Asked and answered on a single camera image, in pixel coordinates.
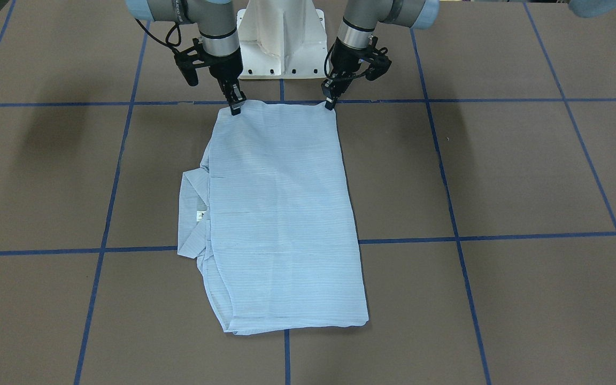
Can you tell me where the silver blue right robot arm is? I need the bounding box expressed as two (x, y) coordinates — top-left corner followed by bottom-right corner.
(125, 1), (247, 116)

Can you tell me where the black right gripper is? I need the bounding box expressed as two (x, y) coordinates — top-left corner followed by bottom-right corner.
(209, 47), (247, 116)

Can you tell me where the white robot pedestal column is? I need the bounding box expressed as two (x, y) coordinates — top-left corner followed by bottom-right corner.
(236, 1), (328, 80)

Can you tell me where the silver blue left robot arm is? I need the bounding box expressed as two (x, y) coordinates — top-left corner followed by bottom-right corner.
(321, 1), (440, 111)

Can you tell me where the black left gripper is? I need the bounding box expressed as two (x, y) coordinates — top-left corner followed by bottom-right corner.
(322, 42), (373, 111)

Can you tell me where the light blue button shirt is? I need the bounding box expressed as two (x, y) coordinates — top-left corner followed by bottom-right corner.
(178, 100), (369, 336)

